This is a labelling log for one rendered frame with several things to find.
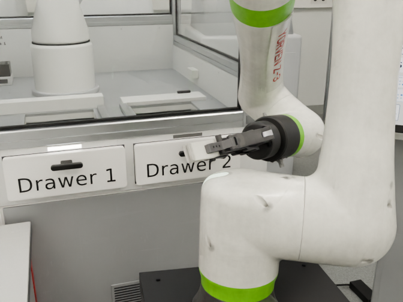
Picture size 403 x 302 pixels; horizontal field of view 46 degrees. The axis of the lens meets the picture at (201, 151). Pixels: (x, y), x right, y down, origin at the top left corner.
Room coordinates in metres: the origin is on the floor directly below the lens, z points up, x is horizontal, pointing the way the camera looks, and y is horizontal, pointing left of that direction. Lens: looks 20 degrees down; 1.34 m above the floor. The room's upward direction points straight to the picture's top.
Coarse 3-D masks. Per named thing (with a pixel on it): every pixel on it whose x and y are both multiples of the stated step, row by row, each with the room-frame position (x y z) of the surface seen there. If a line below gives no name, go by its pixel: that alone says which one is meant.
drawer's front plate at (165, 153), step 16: (144, 144) 1.15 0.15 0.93; (160, 144) 1.16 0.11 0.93; (176, 144) 1.17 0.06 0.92; (144, 160) 1.15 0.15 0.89; (160, 160) 1.16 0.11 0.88; (176, 160) 1.17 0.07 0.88; (208, 160) 1.20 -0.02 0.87; (224, 160) 1.21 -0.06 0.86; (144, 176) 1.15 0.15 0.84; (160, 176) 1.16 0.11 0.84; (176, 176) 1.17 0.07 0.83; (192, 176) 1.18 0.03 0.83; (208, 176) 1.20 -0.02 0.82
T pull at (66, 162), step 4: (68, 160) 1.08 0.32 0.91; (56, 164) 1.05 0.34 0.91; (60, 164) 1.05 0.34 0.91; (64, 164) 1.05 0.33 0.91; (68, 164) 1.06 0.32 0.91; (72, 164) 1.06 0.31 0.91; (76, 164) 1.06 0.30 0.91; (80, 164) 1.06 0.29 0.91; (52, 168) 1.04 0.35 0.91; (56, 168) 1.05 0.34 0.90; (60, 168) 1.05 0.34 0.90; (64, 168) 1.05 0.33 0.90; (68, 168) 1.05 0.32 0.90; (72, 168) 1.06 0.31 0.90
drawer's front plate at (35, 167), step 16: (16, 160) 1.05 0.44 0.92; (32, 160) 1.06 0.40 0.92; (48, 160) 1.08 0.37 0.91; (64, 160) 1.09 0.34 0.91; (80, 160) 1.10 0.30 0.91; (96, 160) 1.11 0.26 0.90; (112, 160) 1.12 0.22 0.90; (16, 176) 1.05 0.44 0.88; (32, 176) 1.06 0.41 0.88; (48, 176) 1.07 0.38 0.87; (64, 176) 1.09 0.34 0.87; (96, 176) 1.11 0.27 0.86; (112, 176) 1.12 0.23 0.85; (16, 192) 1.05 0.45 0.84; (32, 192) 1.06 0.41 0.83; (48, 192) 1.07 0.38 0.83; (64, 192) 1.08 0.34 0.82; (80, 192) 1.10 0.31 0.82
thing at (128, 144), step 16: (240, 128) 1.24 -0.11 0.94; (64, 144) 1.10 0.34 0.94; (96, 144) 1.13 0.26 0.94; (112, 144) 1.14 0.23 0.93; (128, 144) 1.15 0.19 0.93; (0, 160) 1.06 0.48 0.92; (128, 160) 1.15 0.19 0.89; (240, 160) 1.25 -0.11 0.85; (256, 160) 1.26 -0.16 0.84; (0, 176) 1.06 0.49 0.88; (128, 176) 1.15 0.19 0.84; (0, 192) 1.06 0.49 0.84; (96, 192) 1.12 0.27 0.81
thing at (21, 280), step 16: (16, 224) 1.04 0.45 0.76; (0, 240) 0.96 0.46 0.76; (16, 240) 0.96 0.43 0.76; (0, 256) 0.89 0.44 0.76; (16, 256) 0.89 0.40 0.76; (0, 272) 0.84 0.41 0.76; (16, 272) 0.84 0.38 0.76; (32, 272) 1.03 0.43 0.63; (0, 288) 0.78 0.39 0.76; (16, 288) 0.78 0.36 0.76; (32, 288) 0.99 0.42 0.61
